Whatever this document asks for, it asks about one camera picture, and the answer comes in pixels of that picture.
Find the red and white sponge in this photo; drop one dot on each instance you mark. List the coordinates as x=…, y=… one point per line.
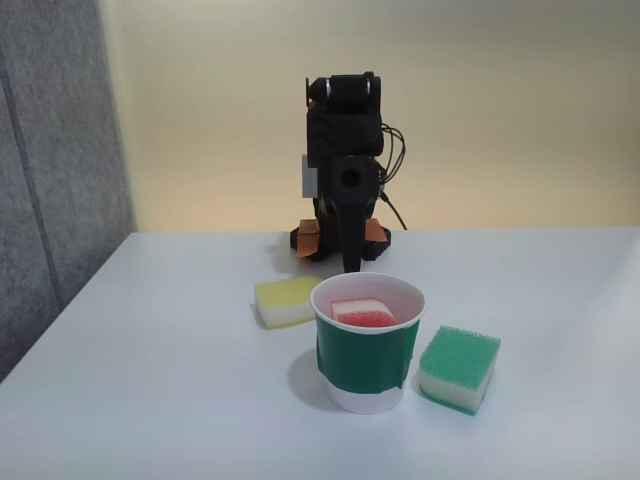
x=365, y=314

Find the white controller board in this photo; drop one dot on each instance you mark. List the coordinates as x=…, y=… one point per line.
x=310, y=175

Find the small orange tape piece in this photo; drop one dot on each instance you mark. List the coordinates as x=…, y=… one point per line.
x=373, y=230

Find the large orange tape piece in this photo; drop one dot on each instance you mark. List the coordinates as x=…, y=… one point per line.
x=306, y=237

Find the yellow and white sponge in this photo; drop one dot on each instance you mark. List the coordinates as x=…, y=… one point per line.
x=282, y=300

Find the white paper cup green band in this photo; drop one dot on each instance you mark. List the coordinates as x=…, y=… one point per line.
x=365, y=360

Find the green and white sponge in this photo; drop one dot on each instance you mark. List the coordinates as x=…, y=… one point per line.
x=457, y=360

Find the grey fabric partition panel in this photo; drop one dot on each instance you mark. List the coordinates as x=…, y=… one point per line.
x=55, y=175

